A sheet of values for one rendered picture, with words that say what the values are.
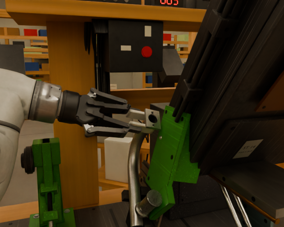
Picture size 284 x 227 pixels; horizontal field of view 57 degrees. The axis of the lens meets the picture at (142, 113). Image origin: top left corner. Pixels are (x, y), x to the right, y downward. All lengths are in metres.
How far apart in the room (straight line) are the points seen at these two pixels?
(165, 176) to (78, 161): 0.40
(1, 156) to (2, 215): 0.54
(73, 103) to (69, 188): 0.44
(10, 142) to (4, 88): 0.11
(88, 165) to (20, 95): 0.44
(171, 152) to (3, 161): 0.34
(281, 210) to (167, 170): 0.23
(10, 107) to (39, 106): 0.06
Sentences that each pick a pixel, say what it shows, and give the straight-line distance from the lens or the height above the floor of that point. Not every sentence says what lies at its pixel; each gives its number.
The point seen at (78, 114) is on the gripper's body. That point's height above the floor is 1.26.
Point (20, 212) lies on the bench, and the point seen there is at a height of 0.88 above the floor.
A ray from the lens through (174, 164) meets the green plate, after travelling 0.59.
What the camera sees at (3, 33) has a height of 2.06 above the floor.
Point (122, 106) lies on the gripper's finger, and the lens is 0.66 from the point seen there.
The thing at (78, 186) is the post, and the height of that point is 0.96.
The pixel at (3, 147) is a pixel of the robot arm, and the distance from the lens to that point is 0.54.
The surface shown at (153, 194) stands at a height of 1.09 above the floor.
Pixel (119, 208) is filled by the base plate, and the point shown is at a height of 0.90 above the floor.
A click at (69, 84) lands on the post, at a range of 0.87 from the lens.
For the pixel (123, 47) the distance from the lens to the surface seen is 0.79.
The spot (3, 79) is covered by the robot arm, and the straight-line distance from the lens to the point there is 0.59.
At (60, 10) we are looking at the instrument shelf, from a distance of 0.76.
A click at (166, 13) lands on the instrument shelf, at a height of 1.52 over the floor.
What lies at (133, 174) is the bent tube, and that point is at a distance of 0.72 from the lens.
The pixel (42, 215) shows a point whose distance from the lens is 0.77.
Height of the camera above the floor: 1.38
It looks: 11 degrees down
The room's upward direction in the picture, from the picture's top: straight up
